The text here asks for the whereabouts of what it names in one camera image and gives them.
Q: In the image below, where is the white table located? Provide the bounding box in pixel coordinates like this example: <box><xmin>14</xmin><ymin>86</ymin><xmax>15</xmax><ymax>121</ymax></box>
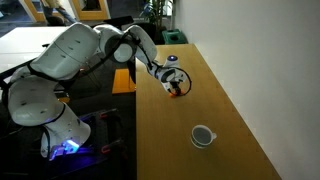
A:
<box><xmin>0</xmin><ymin>27</ymin><xmax>65</xmax><ymax>72</ymax></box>

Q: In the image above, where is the green bin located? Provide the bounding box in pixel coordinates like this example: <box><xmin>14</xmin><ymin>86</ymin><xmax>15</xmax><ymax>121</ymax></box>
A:
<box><xmin>162</xmin><ymin>29</ymin><xmax>187</xmax><ymax>44</ymax></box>

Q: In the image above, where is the orange floor mat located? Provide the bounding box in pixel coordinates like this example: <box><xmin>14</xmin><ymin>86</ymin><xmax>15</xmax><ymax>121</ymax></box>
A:
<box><xmin>112</xmin><ymin>69</ymin><xmax>136</xmax><ymax>94</ymax></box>

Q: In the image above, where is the green and white cup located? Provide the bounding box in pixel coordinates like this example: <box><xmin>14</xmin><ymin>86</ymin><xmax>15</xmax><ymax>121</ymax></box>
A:
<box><xmin>191</xmin><ymin>125</ymin><xmax>217</xmax><ymax>149</ymax></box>

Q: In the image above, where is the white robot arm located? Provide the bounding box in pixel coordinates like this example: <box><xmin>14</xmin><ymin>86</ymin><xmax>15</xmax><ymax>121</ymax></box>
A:
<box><xmin>7</xmin><ymin>23</ymin><xmax>189</xmax><ymax>160</ymax></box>

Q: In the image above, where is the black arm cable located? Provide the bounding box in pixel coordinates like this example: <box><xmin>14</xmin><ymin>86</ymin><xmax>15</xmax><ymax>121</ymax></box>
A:
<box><xmin>166</xmin><ymin>66</ymin><xmax>193</xmax><ymax>97</ymax></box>

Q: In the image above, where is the person in background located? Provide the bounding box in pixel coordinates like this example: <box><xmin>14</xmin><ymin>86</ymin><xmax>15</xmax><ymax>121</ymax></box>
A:
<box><xmin>40</xmin><ymin>0</ymin><xmax>77</xmax><ymax>26</ymax></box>

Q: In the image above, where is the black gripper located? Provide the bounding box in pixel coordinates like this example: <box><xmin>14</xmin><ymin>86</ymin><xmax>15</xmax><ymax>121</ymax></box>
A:
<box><xmin>159</xmin><ymin>68</ymin><xmax>187</xmax><ymax>91</ymax></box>

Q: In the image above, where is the potted plant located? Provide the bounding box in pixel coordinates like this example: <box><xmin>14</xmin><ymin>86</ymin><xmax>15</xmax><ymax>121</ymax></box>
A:
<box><xmin>140</xmin><ymin>0</ymin><xmax>174</xmax><ymax>29</ymax></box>

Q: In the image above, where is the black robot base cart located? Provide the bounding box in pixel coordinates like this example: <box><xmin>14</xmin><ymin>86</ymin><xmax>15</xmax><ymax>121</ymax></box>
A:
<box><xmin>44</xmin><ymin>108</ymin><xmax>127</xmax><ymax>180</ymax></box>

